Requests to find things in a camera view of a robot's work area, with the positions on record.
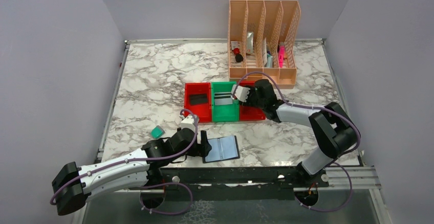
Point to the green plastic bin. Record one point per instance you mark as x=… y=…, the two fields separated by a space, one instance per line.
x=224 y=113

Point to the pink highlighter pen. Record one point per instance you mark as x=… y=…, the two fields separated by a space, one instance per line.
x=281 y=56

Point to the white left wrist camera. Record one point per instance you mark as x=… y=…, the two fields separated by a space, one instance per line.
x=189 y=122

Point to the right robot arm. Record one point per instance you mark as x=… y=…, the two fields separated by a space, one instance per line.
x=333 y=130

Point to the silver striped card in bin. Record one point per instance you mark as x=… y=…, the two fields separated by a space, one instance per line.
x=222 y=98

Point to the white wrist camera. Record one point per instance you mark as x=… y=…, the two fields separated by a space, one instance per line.
x=240 y=93
x=189 y=122

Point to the left red plastic bin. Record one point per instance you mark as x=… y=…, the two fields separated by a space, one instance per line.
x=203 y=111

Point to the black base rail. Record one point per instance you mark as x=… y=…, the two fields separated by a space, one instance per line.
x=228 y=183

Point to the grey white tube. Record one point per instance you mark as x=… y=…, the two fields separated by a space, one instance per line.
x=249 y=43

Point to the black card in bin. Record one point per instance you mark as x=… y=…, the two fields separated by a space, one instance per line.
x=198 y=99

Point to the red plastic bin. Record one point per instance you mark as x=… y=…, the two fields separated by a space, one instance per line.
x=203 y=111
x=246 y=111

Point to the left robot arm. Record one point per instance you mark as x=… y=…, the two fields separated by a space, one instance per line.
x=74 y=185

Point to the peach plastic file organizer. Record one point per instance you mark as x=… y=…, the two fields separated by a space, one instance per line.
x=274 y=24

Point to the black leather card holder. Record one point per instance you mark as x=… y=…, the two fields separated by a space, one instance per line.
x=223 y=149

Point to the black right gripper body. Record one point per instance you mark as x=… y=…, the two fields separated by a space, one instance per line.
x=247 y=98

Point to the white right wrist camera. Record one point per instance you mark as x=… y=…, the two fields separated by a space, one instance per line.
x=240 y=93

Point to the right red plastic bin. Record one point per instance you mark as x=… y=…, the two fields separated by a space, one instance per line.
x=246 y=111

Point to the light blue glue stick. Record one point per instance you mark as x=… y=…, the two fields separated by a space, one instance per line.
x=269 y=63

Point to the black round cap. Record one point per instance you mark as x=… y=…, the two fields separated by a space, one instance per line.
x=239 y=58

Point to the small green eraser block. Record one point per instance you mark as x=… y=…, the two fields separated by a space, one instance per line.
x=157 y=132

